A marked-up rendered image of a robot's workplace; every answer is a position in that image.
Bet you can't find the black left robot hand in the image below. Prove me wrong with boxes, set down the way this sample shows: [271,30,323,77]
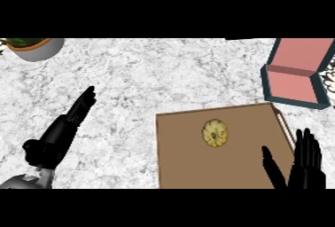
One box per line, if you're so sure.
[20,85,98,171]

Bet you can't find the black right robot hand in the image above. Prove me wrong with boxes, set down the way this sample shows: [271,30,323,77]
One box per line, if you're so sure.
[259,127,327,190]

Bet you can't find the brown wooden tray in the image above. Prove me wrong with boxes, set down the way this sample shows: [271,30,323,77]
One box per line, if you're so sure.
[154,102,296,190]

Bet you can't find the yellow squash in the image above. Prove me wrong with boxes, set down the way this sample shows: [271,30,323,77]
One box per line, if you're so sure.
[200,118,230,149]

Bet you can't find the teal box with pink inside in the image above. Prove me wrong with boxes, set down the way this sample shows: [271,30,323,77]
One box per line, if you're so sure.
[259,37,335,111]

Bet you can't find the grey plant pot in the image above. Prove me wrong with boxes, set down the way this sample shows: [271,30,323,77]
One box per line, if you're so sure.
[4,37,66,63]

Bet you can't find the green plant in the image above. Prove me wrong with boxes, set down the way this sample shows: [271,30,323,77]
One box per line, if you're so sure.
[0,37,47,56]

